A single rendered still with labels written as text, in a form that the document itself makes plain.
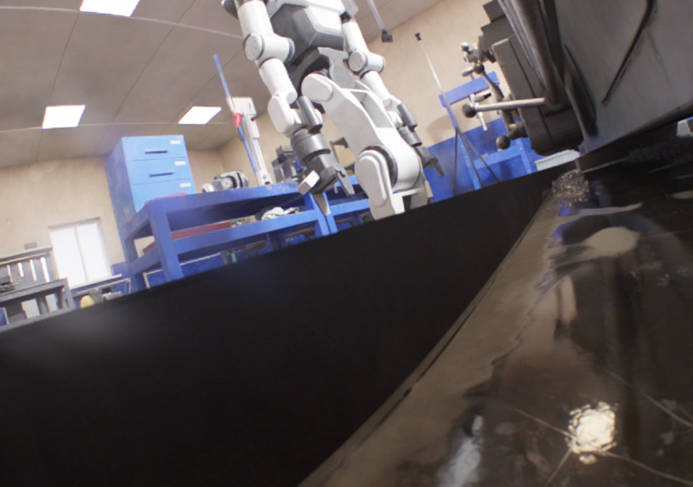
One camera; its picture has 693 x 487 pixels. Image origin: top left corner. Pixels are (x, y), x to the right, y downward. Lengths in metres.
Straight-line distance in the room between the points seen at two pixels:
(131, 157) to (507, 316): 1.79
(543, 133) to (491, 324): 0.76
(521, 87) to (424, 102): 4.74
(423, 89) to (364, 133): 4.65
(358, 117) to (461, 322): 0.91
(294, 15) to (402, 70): 4.72
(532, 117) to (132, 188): 1.62
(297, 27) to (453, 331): 1.12
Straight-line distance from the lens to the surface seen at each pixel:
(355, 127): 1.06
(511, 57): 0.94
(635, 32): 0.31
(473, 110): 0.89
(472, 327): 0.18
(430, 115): 5.56
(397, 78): 5.89
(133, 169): 1.83
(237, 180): 2.04
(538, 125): 0.91
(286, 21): 1.25
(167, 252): 1.56
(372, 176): 0.97
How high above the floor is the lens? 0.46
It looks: 1 degrees up
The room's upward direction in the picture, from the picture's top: 18 degrees counter-clockwise
